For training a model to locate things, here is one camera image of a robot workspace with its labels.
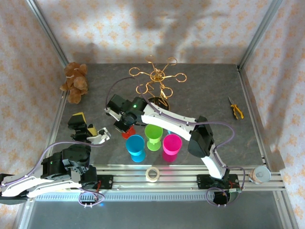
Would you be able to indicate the red plastic wine glass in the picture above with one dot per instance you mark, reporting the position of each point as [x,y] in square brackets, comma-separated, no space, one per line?
[129,136]

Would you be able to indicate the green plastic wine glass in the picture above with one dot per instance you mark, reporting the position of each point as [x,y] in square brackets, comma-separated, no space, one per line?
[153,133]

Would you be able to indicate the pink plastic wine glass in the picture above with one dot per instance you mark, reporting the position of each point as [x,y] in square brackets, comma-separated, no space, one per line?
[171,145]

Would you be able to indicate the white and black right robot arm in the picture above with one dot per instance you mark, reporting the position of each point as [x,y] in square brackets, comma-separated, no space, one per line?
[166,119]

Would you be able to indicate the brown teddy bear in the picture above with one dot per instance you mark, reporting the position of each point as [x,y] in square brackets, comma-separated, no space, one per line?
[75,81]

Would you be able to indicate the masking tape roll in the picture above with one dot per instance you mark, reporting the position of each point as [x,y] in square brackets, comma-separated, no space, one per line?
[147,175]

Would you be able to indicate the silver tin can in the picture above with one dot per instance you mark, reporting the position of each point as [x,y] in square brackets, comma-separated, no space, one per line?
[261,175]

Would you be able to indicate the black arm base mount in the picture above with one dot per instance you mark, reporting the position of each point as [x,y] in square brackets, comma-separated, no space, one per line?
[205,182]
[106,182]

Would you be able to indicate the aluminium frame post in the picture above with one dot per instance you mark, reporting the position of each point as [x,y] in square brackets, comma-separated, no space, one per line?
[260,33]
[51,33]

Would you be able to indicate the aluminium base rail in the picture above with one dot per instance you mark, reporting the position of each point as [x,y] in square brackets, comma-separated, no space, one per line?
[178,177]

